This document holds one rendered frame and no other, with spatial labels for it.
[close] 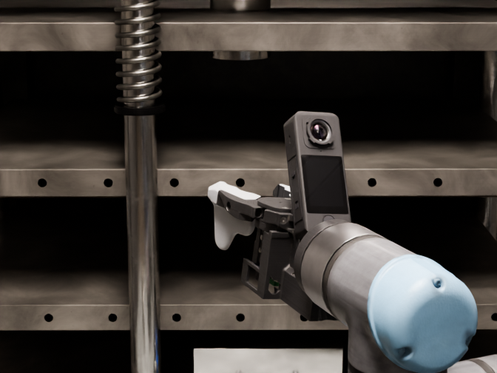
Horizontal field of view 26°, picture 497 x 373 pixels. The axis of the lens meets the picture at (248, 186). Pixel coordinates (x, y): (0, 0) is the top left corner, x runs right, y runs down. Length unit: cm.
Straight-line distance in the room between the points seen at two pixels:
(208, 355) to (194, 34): 58
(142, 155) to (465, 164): 57
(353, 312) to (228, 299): 117
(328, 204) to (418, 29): 99
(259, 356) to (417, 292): 123
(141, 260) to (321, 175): 97
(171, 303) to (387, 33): 61
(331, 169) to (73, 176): 101
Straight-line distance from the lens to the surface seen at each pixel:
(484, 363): 88
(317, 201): 92
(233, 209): 97
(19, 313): 199
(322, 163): 94
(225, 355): 197
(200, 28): 186
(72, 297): 200
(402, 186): 190
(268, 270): 94
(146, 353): 193
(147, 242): 187
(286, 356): 197
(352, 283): 81
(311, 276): 86
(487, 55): 252
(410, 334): 76
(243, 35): 186
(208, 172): 187
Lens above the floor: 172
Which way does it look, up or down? 14 degrees down
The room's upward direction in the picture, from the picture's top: straight up
